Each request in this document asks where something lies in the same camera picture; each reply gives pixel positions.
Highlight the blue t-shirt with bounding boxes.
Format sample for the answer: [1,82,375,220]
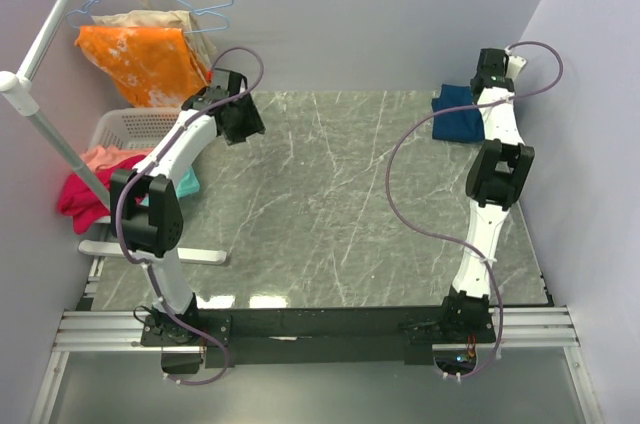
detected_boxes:
[431,84,485,143]

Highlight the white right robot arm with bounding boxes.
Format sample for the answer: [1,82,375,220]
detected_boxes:
[438,48,535,343]

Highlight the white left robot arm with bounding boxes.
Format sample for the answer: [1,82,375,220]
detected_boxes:
[110,68,265,346]

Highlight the teal garment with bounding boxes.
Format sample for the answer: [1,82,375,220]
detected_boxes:
[176,167,201,199]

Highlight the orange patterned cloth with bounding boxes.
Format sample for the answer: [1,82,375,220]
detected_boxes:
[75,26,208,108]

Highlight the white plastic laundry basket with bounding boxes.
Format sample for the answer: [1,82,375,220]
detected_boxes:
[89,108,180,150]

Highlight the beige cloth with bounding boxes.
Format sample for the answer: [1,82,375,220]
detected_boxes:
[92,10,217,68]

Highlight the pink t-shirt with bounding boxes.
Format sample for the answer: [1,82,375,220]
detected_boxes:
[80,145,152,173]

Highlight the magenta t-shirt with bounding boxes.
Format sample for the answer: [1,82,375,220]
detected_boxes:
[56,154,144,235]

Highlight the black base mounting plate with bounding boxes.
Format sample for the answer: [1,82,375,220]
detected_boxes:
[134,303,503,374]

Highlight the white clothes rack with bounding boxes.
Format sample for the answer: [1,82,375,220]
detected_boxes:
[0,0,229,266]

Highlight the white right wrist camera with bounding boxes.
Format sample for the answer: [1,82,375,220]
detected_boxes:
[505,47,527,81]

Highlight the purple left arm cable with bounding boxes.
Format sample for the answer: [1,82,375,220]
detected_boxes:
[111,46,265,386]

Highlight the aluminium rail frame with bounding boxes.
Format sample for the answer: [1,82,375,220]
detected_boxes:
[29,307,604,423]

